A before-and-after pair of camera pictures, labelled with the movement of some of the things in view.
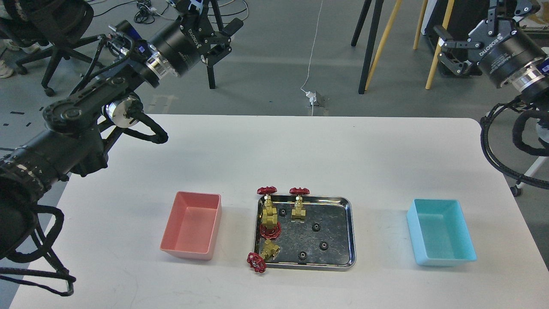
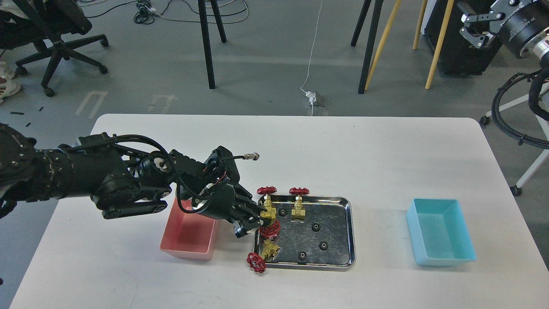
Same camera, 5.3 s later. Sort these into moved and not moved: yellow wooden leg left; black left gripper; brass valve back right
Moved: black left gripper
Not moved: yellow wooden leg left; brass valve back right
